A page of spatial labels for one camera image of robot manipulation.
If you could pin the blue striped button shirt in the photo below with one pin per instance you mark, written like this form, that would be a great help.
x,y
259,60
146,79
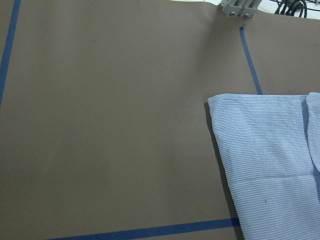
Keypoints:
x,y
269,146

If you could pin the aluminium frame post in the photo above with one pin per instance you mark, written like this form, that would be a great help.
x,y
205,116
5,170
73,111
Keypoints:
x,y
240,8

